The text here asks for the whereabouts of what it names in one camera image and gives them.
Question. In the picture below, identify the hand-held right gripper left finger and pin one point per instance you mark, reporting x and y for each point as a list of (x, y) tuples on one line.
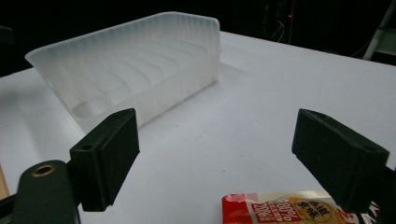
[(104, 161)]

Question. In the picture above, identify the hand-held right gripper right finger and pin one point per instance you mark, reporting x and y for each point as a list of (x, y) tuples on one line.
[(341, 158)]

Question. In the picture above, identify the red and yellow snack packet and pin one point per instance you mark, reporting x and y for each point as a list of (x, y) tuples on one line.
[(280, 210)]

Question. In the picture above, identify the translucent white plastic bin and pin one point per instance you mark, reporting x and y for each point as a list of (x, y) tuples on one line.
[(130, 74)]

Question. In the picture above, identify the white metal stand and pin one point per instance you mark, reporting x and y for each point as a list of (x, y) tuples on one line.
[(378, 34)]

